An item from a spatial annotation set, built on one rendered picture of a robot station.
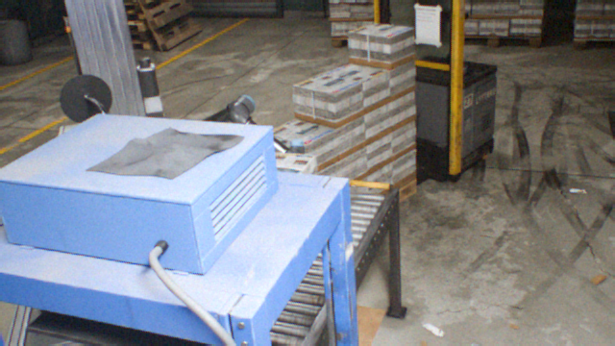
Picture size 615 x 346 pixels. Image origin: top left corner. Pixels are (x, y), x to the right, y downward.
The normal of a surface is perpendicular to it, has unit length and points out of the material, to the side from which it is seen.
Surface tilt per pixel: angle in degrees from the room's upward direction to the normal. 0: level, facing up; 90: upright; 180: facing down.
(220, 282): 0
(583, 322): 0
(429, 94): 90
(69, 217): 90
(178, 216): 90
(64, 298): 90
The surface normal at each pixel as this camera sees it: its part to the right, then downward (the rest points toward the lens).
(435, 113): -0.69, 0.37
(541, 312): -0.08, -0.90
